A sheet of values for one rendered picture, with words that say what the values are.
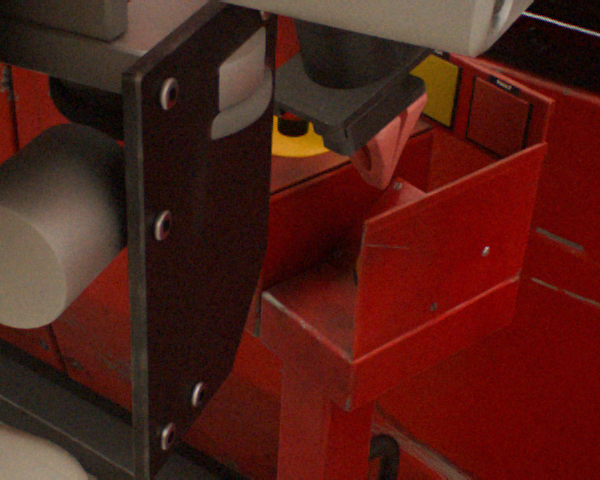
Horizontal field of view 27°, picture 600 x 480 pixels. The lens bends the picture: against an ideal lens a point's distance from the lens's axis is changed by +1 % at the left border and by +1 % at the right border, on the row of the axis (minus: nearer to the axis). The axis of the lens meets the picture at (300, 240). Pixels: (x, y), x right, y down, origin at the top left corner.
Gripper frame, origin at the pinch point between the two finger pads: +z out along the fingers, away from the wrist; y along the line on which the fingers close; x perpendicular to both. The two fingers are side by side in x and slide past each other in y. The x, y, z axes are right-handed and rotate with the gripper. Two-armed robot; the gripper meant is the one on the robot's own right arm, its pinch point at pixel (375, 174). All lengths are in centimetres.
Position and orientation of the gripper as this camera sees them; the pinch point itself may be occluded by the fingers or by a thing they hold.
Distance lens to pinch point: 77.7
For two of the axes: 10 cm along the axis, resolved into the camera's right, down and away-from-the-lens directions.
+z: 1.9, 6.9, 6.9
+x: -7.2, -3.9, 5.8
